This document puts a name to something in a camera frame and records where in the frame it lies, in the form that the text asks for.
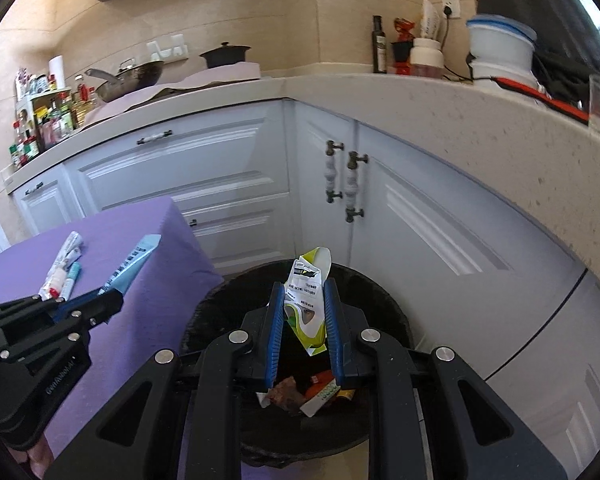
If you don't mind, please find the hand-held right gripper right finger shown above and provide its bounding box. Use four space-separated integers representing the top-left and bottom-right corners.
322 279 568 480

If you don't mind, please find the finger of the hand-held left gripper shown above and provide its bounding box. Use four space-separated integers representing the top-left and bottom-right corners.
0 290 125 363
0 290 103 333

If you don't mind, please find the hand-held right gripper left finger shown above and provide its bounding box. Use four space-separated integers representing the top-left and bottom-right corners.
44 279 286 480

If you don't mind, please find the green white wrapper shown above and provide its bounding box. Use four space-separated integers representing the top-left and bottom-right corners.
282 247 333 358

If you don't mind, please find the red plastic bag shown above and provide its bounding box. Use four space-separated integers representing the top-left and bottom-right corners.
304 371 334 395

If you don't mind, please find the white green packet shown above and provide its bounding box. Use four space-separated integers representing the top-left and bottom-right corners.
300 382 339 417

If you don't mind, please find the black trash bin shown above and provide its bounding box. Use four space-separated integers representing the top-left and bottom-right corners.
180 259 415 468

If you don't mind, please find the long white printed carton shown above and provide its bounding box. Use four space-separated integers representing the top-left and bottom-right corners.
97 234 162 297

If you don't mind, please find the person's left hand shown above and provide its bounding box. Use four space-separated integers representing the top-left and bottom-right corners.
26 436 57 480

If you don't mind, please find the light blue tube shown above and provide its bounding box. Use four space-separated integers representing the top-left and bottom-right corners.
61 261 82 302

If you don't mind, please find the white squeezed tube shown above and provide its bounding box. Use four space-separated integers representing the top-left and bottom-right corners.
39 231 84 302

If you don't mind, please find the purple tablecloth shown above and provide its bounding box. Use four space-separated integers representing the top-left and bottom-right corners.
0 195 216 480

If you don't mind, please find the white kitchen cabinet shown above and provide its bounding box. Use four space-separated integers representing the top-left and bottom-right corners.
10 97 600 480

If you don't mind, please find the cluster of condiment bottles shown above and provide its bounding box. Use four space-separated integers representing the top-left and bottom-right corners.
7 67 98 170

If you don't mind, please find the white spice rack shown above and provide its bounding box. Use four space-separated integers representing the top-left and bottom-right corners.
14 87 77 153

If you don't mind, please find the paper towel roll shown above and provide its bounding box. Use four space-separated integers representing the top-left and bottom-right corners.
48 55 66 92

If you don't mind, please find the steel wok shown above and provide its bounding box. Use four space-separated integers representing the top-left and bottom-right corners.
84 59 166 103

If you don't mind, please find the pale pink stove cloth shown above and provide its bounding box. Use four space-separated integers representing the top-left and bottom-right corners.
80 62 265 123

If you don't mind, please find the black cooking pot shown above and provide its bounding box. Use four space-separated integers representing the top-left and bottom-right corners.
199 41 252 70

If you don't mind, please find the white jar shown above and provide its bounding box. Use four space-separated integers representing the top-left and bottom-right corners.
410 37 445 80

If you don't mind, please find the red kitchen tool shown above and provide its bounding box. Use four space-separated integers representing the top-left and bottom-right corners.
391 17 415 76

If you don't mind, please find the dark oil bottle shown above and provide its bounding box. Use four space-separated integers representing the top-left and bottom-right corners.
371 15 389 75

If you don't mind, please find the red black flat appliance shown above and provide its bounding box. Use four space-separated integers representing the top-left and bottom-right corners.
494 76 592 122

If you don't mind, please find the white pouch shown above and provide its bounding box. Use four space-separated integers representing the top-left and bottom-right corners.
420 0 441 41

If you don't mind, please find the white container with blue lid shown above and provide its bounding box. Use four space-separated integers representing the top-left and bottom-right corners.
466 14 539 87

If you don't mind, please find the black cloth bag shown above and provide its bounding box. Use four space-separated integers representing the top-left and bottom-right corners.
479 0 600 108

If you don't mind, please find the white wall hook rack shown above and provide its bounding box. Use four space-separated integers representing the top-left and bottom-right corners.
146 34 189 62

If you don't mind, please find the black power cable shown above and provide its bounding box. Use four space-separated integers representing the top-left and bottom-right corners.
441 12 477 82

